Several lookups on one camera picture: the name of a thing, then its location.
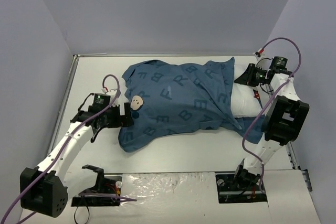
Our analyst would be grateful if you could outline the white pillow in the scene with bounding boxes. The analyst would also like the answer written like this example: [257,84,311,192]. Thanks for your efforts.
[227,63,263,119]

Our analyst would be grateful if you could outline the blue letter print pillowcase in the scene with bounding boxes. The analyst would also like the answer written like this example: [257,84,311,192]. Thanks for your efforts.
[118,58,263,153]

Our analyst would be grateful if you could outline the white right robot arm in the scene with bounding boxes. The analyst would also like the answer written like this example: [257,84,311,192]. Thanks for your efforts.
[233,57,310,189]

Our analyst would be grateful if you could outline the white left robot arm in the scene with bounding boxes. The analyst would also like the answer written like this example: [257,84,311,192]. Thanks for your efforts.
[20,90,134,218]

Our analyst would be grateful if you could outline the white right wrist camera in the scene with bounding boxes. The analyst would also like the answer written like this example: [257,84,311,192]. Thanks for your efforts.
[254,48,265,60]

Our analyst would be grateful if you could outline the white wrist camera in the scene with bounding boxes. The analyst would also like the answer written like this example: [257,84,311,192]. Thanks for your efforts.
[254,48,265,60]
[101,88,121,106]

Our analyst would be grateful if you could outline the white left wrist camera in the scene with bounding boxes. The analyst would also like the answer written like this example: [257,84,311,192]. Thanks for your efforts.
[101,88,121,106]

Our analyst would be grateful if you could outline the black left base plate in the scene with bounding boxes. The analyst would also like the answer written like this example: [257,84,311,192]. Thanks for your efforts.
[71,165,122,207]

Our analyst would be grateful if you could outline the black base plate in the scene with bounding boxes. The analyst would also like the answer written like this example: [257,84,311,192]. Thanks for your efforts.
[215,173,267,204]
[71,165,122,207]

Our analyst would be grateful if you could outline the black thin wire loop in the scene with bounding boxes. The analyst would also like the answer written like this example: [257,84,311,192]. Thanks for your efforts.
[73,204,91,224]

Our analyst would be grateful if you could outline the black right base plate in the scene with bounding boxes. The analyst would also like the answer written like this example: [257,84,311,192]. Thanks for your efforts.
[215,173,267,204]

